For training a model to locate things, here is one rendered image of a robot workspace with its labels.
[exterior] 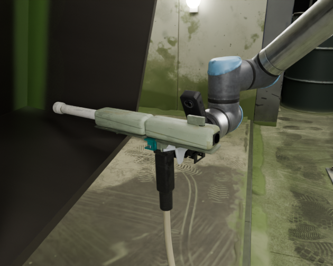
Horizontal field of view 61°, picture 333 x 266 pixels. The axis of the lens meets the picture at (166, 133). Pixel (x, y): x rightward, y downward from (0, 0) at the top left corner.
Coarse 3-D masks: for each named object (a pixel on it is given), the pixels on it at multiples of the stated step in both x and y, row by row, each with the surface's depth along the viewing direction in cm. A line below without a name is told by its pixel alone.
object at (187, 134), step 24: (96, 120) 66; (120, 120) 61; (144, 120) 58; (168, 120) 56; (192, 120) 53; (168, 144) 56; (192, 144) 52; (216, 144) 52; (168, 168) 59; (168, 192) 61
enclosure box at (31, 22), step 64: (0, 0) 66; (64, 0) 74; (128, 0) 71; (0, 64) 72; (64, 64) 80; (128, 64) 76; (0, 128) 70; (64, 128) 78; (0, 192) 49; (64, 192) 53; (0, 256) 38
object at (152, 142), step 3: (144, 138) 59; (147, 138) 59; (150, 138) 59; (153, 138) 59; (147, 141) 58; (150, 141) 58; (153, 141) 57; (147, 144) 59; (150, 144) 58; (153, 144) 58; (144, 147) 59; (147, 147) 59; (153, 147) 58; (156, 147) 59; (153, 150) 58
